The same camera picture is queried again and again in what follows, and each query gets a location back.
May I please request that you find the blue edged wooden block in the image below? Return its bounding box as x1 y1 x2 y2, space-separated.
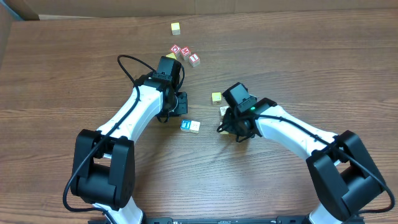
180 119 192 132

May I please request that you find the beige drawing wooden block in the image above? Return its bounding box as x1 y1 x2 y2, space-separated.
220 106 229 116

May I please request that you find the beige picture wooden block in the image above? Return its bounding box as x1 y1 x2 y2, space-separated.
190 121 200 133

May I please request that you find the yellow top wooden block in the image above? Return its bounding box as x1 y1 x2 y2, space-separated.
211 92 222 105

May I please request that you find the yellow wooden block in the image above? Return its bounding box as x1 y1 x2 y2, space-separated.
170 22 181 35
211 92 222 105

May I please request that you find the green letter B block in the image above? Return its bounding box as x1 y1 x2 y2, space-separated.
220 122 229 134

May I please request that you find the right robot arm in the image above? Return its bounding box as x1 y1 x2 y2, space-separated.
217 82 396 223

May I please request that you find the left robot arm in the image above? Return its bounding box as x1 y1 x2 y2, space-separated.
63 56 188 223

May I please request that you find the yellow block near red blocks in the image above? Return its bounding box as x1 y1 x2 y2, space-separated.
166 53 177 60

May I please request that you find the red letter I block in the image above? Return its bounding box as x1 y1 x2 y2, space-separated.
188 53 200 67

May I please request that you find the red letter M block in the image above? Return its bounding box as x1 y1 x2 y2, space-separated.
180 47 192 61

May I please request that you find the red letter O block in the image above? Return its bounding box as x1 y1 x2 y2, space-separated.
170 44 181 57

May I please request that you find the far yellow wooden block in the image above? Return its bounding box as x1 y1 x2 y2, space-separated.
170 22 181 35

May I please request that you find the cardboard box back edge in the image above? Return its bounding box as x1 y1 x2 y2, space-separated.
4 0 397 20

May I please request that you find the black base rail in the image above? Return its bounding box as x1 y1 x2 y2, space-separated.
87 215 366 224

